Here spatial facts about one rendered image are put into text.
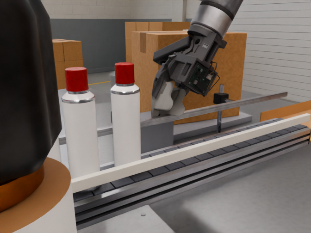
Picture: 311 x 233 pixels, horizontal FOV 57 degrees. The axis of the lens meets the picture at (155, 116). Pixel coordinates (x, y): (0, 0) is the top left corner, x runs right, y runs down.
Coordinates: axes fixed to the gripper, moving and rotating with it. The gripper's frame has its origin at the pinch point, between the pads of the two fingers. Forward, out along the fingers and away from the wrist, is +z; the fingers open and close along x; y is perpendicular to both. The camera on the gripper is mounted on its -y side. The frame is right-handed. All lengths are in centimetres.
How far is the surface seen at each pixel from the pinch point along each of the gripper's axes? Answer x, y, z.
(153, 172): -1.3, 8.8, 9.2
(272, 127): 25.6, 10.4, -10.1
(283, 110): 55, -6, -20
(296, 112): 63, -6, -23
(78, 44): 99, -341, -21
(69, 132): -19.2, 6.6, 7.5
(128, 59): 187, -356, -39
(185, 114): 5.7, 2.2, -3.3
